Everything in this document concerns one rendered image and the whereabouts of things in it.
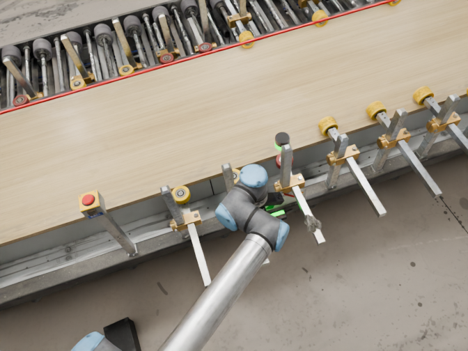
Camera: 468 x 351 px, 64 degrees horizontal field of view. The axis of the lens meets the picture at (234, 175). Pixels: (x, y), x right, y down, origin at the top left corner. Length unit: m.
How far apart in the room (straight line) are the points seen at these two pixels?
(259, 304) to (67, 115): 1.54
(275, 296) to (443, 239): 1.14
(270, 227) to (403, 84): 1.27
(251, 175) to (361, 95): 1.00
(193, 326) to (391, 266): 1.80
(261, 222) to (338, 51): 1.36
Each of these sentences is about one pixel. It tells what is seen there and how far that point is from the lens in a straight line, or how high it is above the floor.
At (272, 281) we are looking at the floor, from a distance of 2.46.
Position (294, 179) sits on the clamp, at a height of 0.87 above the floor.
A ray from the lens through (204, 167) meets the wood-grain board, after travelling 1.77.
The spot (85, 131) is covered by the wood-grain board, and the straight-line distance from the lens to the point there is 2.09.
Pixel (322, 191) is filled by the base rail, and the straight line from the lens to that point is 1.92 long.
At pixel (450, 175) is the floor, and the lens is 3.05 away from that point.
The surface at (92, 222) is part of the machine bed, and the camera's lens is 1.98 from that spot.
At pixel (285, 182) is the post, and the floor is 0.91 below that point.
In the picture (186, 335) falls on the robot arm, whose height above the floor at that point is 1.40.
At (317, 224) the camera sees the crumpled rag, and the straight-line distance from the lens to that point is 1.65.
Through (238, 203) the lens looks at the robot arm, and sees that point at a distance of 1.18.
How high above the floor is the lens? 2.37
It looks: 58 degrees down
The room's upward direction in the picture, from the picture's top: 9 degrees counter-clockwise
